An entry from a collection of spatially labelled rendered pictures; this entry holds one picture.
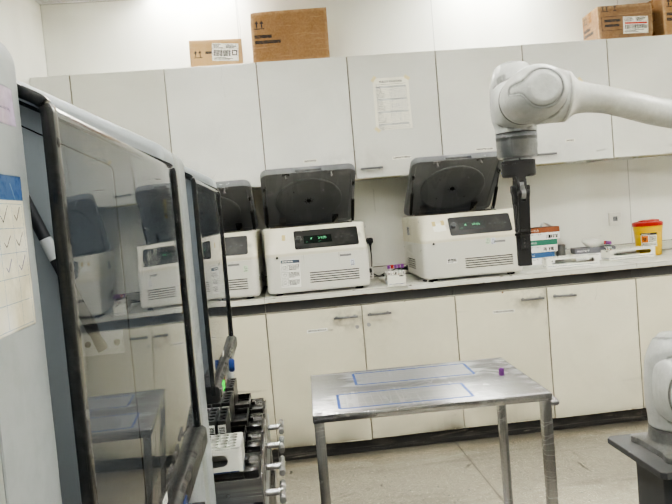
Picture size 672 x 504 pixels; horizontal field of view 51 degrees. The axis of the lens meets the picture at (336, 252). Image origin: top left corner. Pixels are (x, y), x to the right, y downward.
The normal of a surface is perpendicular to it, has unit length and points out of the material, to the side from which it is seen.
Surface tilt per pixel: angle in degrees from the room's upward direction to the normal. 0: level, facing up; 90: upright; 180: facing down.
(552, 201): 90
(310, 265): 90
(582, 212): 90
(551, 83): 89
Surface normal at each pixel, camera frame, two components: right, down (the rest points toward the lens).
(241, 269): 0.05, 0.05
